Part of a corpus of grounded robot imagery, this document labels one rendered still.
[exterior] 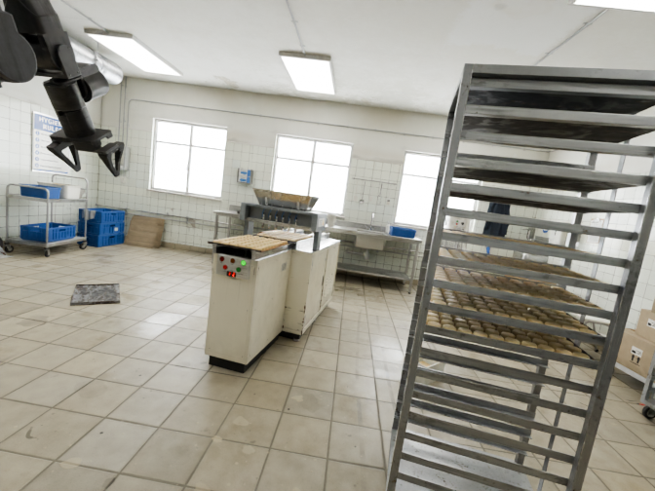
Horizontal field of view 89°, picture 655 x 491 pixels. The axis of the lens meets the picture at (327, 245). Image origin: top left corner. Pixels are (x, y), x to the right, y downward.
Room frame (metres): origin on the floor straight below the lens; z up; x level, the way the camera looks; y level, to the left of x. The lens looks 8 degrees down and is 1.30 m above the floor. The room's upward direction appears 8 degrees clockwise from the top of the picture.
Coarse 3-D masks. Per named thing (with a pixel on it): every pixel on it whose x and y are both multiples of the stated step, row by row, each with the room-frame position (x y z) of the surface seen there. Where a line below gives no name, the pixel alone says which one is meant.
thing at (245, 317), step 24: (264, 264) 2.30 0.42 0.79; (288, 264) 2.80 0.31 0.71; (216, 288) 2.25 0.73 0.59; (240, 288) 2.21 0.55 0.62; (264, 288) 2.35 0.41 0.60; (216, 312) 2.25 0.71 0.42; (240, 312) 2.21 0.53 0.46; (264, 312) 2.41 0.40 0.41; (216, 336) 2.24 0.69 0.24; (240, 336) 2.21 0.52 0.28; (264, 336) 2.46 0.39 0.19; (216, 360) 2.27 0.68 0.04; (240, 360) 2.20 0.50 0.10
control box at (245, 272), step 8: (224, 256) 2.21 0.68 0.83; (232, 256) 2.20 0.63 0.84; (216, 264) 2.22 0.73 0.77; (224, 264) 2.21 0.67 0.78; (232, 264) 2.20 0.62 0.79; (240, 264) 2.19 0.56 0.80; (248, 264) 2.17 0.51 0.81; (216, 272) 2.22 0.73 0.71; (224, 272) 2.21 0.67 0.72; (232, 272) 2.19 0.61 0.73; (240, 272) 2.18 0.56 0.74; (248, 272) 2.17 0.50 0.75
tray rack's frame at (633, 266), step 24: (480, 72) 1.19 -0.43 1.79; (504, 72) 1.17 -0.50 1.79; (528, 72) 1.15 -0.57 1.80; (552, 72) 1.14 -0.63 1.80; (576, 72) 1.12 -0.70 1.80; (600, 72) 1.11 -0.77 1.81; (624, 72) 1.09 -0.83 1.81; (648, 72) 1.08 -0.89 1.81; (456, 96) 1.44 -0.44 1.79; (648, 192) 1.07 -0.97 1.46; (576, 216) 1.50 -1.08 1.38; (648, 216) 1.06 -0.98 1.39; (576, 240) 1.49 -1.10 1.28; (600, 240) 1.29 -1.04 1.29; (648, 240) 1.05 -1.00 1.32; (624, 288) 1.06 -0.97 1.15; (624, 312) 1.06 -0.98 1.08; (600, 360) 1.08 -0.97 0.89; (600, 384) 1.06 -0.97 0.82; (528, 408) 1.51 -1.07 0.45; (600, 408) 1.05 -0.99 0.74; (408, 432) 1.63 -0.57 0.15; (432, 456) 1.47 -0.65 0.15; (456, 456) 1.50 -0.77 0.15; (576, 456) 1.08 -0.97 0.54; (432, 480) 1.32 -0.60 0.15; (456, 480) 1.34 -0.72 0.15; (504, 480) 1.38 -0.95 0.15; (528, 480) 1.40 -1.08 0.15; (576, 480) 1.06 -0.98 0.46
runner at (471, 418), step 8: (400, 400) 1.63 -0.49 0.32; (416, 400) 1.61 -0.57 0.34; (424, 408) 1.59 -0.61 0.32; (432, 408) 1.59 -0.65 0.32; (440, 408) 1.59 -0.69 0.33; (448, 408) 1.58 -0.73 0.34; (448, 416) 1.55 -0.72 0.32; (456, 416) 1.56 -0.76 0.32; (464, 416) 1.56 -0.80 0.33; (472, 416) 1.55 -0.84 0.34; (480, 416) 1.54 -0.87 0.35; (480, 424) 1.52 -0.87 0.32; (488, 424) 1.53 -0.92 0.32; (496, 424) 1.52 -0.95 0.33; (504, 424) 1.52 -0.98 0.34; (512, 432) 1.50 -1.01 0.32; (520, 432) 1.50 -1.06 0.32; (528, 432) 1.49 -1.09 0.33
